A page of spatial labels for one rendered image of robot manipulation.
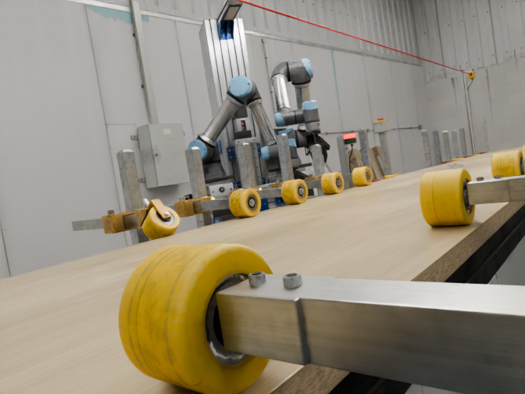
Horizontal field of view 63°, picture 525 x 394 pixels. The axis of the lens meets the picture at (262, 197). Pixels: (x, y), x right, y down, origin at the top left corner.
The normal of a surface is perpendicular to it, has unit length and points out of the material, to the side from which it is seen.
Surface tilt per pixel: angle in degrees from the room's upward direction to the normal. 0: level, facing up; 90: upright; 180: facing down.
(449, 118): 90
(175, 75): 90
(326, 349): 90
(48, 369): 0
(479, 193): 90
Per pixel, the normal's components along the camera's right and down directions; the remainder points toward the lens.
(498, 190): -0.63, 0.14
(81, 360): -0.15, -0.99
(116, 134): 0.72, -0.07
